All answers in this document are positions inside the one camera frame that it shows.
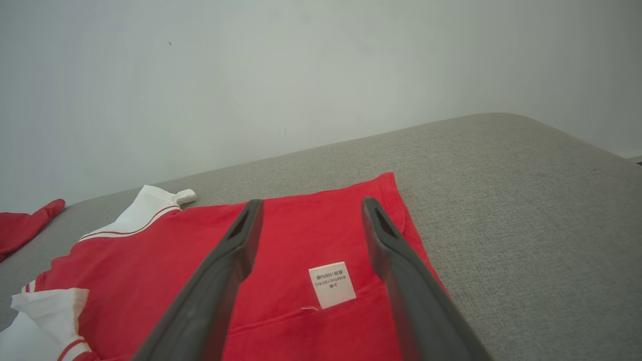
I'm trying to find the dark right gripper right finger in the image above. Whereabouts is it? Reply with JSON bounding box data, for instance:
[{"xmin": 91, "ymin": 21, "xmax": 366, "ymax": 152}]
[{"xmin": 361, "ymin": 197, "xmax": 495, "ymax": 361}]

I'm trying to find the red shorts white side panel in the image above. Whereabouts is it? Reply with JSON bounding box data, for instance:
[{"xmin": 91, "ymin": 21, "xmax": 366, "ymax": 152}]
[{"xmin": 0, "ymin": 199, "xmax": 66, "ymax": 261}]

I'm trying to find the red jersey number 23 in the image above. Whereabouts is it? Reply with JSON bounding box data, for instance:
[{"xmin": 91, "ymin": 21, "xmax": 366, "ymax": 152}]
[{"xmin": 0, "ymin": 172, "xmax": 449, "ymax": 361}]

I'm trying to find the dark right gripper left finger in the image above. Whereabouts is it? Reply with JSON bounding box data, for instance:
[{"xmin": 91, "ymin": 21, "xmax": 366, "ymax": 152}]
[{"xmin": 131, "ymin": 199, "xmax": 265, "ymax": 361}]

